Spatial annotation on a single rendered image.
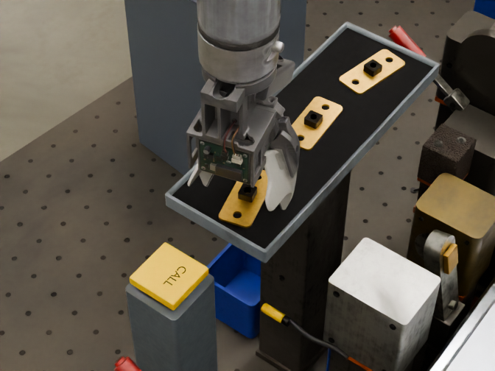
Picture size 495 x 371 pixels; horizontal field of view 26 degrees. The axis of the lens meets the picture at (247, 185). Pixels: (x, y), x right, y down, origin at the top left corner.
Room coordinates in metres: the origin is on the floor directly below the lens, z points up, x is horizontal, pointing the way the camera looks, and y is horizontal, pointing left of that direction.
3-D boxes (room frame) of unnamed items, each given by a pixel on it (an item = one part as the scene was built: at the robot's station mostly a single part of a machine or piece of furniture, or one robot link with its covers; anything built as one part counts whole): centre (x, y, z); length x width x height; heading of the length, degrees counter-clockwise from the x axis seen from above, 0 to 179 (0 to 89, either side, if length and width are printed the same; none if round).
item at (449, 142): (0.92, -0.25, 0.90); 0.05 x 0.05 x 0.40; 53
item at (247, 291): (0.96, 0.00, 0.75); 0.11 x 0.10 x 0.09; 143
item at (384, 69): (0.98, -0.15, 1.17); 0.08 x 0.04 x 0.01; 132
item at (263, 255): (0.88, -0.07, 1.16); 0.37 x 0.14 x 0.02; 143
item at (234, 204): (0.78, 0.00, 1.17); 0.08 x 0.04 x 0.01; 158
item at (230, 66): (0.76, 0.01, 1.40); 0.08 x 0.08 x 0.05
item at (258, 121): (0.75, 0.01, 1.32); 0.09 x 0.08 x 0.12; 158
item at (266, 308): (0.71, -0.07, 1.00); 0.12 x 0.01 x 0.01; 53
